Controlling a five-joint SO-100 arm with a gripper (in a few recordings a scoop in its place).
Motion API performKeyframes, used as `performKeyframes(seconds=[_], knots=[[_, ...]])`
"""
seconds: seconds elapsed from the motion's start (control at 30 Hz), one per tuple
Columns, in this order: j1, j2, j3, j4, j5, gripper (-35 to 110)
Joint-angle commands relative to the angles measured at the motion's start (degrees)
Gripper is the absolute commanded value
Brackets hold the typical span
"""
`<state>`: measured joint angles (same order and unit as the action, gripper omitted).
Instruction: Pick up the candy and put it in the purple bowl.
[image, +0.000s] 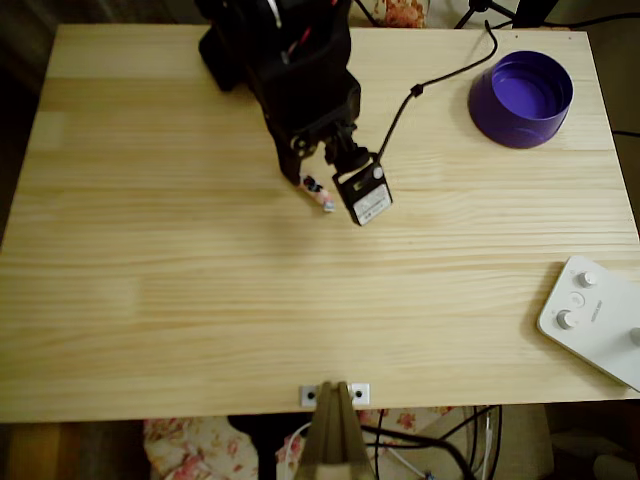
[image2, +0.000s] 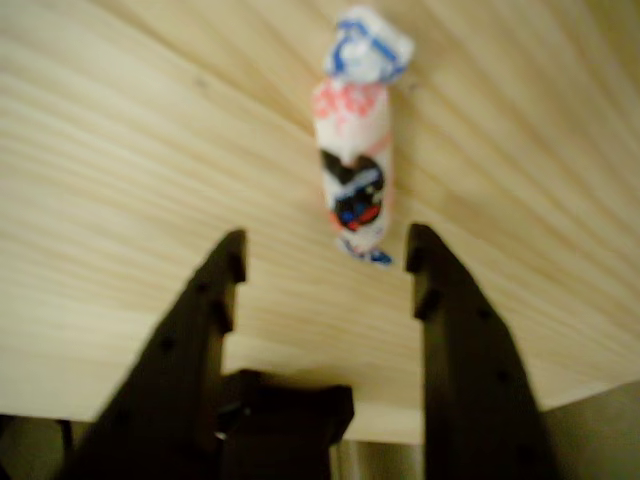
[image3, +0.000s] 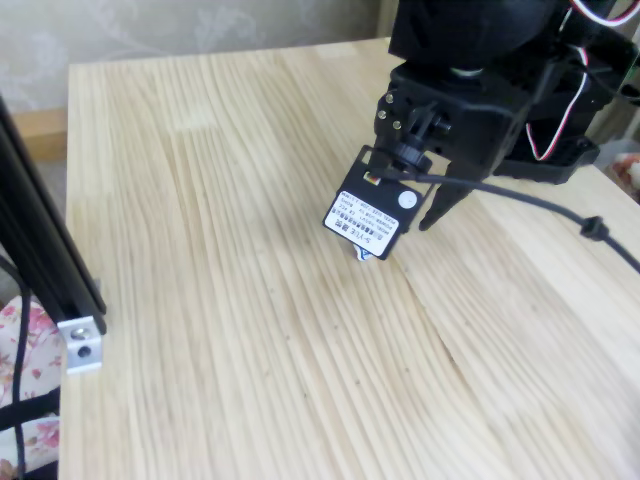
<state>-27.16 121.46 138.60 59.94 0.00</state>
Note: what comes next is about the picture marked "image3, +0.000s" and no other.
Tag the dark aluminium extrusion post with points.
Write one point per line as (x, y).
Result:
(45, 240)

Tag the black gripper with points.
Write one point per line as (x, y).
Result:
(482, 117)

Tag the floral fabric cushion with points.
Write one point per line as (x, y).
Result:
(40, 350)
(627, 172)

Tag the silver corner bracket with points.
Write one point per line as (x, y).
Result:
(82, 350)

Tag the white candy blue print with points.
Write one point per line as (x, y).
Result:
(361, 255)

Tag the light wooden box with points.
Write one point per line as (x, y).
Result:
(42, 135)

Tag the black camera module white label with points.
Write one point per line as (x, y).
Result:
(370, 215)

